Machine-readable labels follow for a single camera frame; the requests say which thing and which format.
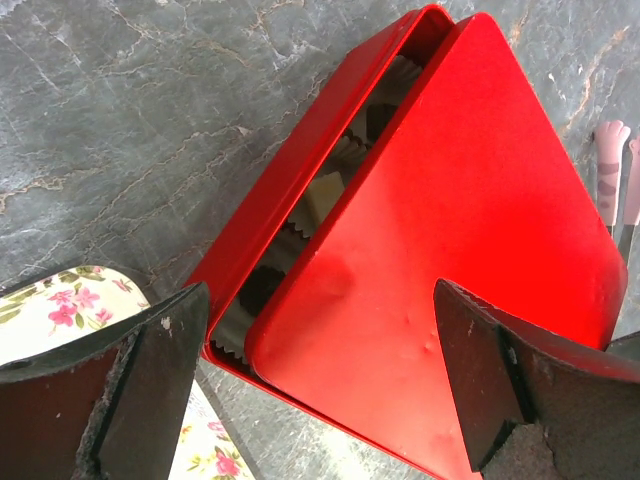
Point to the white bar chocolate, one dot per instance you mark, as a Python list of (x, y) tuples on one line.
[(322, 195)]

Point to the dark flower-shaped chocolate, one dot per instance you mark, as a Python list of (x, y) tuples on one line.
[(259, 287)]

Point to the pink-tipped metal tongs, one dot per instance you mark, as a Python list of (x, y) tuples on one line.
[(610, 138)]

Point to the red box lid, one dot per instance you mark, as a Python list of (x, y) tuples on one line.
[(469, 183)]

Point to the red chocolate box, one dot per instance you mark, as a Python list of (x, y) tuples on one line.
[(242, 242)]

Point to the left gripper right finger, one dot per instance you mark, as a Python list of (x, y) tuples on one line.
[(532, 404)]

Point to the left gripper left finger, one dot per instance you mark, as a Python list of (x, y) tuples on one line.
[(109, 405)]

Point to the floral serving tray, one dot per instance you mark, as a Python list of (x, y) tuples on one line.
[(76, 302)]

